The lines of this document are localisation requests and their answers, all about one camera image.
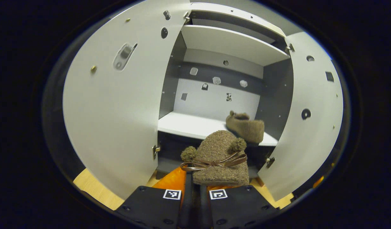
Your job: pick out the white shoe cabinet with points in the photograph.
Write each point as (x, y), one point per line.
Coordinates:
(214, 44)

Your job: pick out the brown fuzzy shoe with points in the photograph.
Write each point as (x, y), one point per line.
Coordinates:
(246, 127)
(217, 146)

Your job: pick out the white shoe cabinet door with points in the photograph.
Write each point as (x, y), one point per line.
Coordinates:
(310, 143)
(119, 111)

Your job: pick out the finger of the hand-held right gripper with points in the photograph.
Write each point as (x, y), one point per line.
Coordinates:
(318, 182)

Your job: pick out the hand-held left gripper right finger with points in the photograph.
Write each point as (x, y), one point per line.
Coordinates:
(240, 206)

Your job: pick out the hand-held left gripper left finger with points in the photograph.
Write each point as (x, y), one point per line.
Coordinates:
(186, 206)

